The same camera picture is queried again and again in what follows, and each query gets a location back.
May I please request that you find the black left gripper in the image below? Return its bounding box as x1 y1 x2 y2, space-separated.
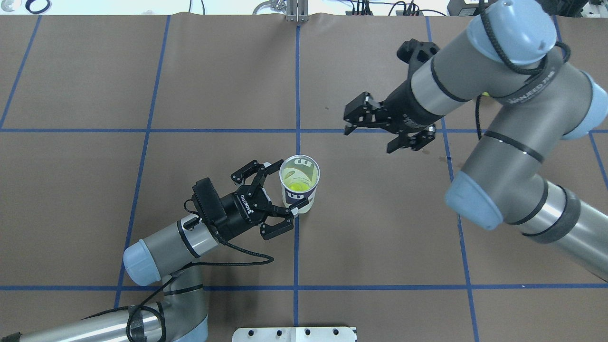
218 160 310 241

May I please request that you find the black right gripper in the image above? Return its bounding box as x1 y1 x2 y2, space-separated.
343 80 437 153

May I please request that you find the Wilson yellow tennis ball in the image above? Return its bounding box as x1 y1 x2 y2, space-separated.
287 181 311 192

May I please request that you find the clear tennis ball tube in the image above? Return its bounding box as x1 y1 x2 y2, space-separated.
279 154 321 214

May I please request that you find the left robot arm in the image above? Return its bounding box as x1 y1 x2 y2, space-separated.
2 160 309 342

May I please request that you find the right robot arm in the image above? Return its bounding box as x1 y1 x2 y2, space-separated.
343 0 608 281

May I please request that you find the black box with label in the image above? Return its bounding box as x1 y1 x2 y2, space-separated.
447 0 493 17

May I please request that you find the blue tape roll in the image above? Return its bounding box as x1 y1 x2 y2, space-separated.
25 0 52 15

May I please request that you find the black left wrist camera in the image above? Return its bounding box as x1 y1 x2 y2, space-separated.
191 178 228 229

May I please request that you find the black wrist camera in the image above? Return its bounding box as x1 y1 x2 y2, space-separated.
191 178 228 229
397 39 440 66

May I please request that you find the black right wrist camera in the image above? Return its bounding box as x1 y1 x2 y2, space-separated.
397 39 440 66

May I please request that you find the white camera pillar with base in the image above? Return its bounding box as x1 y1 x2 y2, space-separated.
232 326 358 342

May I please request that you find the aluminium frame post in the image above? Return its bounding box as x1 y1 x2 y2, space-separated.
284 0 310 24

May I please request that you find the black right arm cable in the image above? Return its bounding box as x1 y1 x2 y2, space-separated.
475 0 572 141

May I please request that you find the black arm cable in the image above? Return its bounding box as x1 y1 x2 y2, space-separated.
475 0 572 141
81 199 275 342

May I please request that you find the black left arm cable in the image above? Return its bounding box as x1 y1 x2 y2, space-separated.
81 199 275 342

